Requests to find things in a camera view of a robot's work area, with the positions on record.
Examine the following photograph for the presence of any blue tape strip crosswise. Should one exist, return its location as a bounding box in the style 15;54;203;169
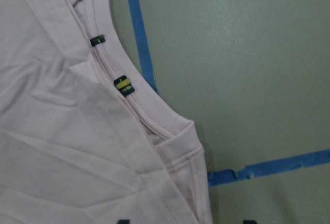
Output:
207;149;329;187

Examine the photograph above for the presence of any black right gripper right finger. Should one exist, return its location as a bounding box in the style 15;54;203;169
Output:
243;220;255;224

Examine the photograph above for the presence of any blue tape strip lengthwise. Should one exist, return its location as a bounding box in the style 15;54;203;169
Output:
128;0;159;94

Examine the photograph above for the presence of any pink Snoopy t-shirt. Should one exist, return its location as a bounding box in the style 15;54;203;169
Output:
1;0;212;223

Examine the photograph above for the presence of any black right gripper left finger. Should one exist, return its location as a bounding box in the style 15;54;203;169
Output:
117;219;130;224

